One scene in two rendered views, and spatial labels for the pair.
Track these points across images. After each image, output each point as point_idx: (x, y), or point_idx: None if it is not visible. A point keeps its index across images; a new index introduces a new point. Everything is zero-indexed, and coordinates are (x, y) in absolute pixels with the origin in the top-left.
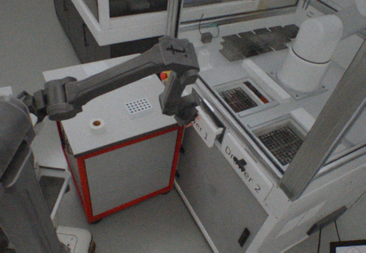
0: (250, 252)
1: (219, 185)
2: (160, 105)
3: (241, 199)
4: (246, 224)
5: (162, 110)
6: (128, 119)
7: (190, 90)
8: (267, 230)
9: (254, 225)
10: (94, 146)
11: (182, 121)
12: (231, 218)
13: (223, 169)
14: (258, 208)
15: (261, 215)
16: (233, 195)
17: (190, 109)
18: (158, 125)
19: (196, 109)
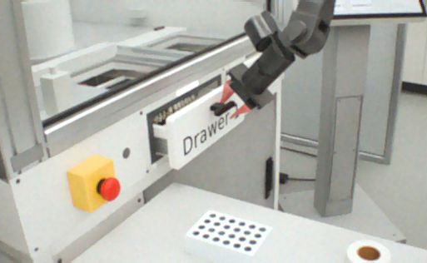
0: (277, 174)
1: (231, 191)
2: (320, 35)
3: (254, 140)
4: (265, 158)
5: (329, 31)
6: (274, 248)
7: (144, 129)
8: (280, 111)
9: (270, 139)
10: (404, 245)
11: (265, 91)
12: (253, 194)
13: (229, 152)
14: (266, 109)
15: (270, 111)
16: (247, 157)
17: (243, 72)
18: (240, 204)
19: (241, 64)
